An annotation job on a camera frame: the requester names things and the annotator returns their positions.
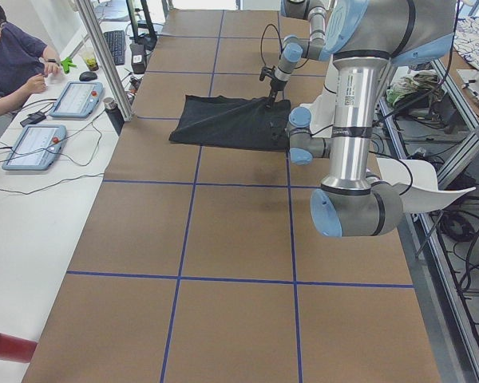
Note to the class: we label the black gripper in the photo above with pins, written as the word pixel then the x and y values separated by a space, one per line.
pixel 275 84
pixel 279 133

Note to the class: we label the black printed t-shirt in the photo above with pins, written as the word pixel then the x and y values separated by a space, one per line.
pixel 229 122

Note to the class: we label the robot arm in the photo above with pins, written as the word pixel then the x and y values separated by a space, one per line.
pixel 293 49
pixel 359 39

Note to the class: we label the black monitor stand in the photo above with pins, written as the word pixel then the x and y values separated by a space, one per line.
pixel 142 27

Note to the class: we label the white curved cover plate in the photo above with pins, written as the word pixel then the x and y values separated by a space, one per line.
pixel 424 195

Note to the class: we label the brown table mat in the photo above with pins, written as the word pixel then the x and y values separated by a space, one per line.
pixel 203 264

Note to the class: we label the black water bottle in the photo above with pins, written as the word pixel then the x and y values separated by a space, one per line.
pixel 114 114

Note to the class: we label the black keyboard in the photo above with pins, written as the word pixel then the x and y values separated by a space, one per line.
pixel 115 40

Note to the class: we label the plastic drink cup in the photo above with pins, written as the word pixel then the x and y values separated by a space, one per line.
pixel 88 55

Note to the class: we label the black computer mouse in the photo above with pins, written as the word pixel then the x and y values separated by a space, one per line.
pixel 87 76

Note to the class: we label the upper blue teach pendant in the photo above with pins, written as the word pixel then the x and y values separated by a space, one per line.
pixel 77 100

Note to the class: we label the blue teach pendant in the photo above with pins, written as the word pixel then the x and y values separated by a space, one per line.
pixel 36 148
pixel 77 100

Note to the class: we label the green plastic toy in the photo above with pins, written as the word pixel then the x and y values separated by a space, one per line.
pixel 67 64

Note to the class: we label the black power adapter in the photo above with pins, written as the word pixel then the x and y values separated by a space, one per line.
pixel 33 118

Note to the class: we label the lower blue teach pendant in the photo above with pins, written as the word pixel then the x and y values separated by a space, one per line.
pixel 36 148

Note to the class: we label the seated person dark shirt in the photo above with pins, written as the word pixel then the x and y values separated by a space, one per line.
pixel 25 62

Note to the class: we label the red cylinder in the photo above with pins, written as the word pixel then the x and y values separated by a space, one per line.
pixel 16 349

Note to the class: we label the aluminium frame post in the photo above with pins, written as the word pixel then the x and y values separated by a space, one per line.
pixel 95 33

